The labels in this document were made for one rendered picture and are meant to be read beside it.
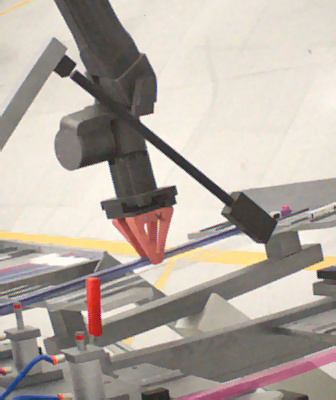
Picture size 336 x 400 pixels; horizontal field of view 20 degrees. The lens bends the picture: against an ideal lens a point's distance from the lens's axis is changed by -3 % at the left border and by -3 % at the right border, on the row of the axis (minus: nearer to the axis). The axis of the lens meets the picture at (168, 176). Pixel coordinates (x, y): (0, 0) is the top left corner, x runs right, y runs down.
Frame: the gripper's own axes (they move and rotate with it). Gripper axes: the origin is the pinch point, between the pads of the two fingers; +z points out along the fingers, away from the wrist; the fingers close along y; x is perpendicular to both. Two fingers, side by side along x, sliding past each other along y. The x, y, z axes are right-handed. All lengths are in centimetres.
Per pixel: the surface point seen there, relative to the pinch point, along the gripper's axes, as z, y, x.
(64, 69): -23, 52, -36
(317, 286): 7.0, 21.6, 8.9
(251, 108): -14, -155, 154
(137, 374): 6.7, 27.2, -22.8
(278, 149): 1, -127, 138
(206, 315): 9.8, 2.3, 4.7
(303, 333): 9.3, 29.7, -1.9
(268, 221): -8, 52, -22
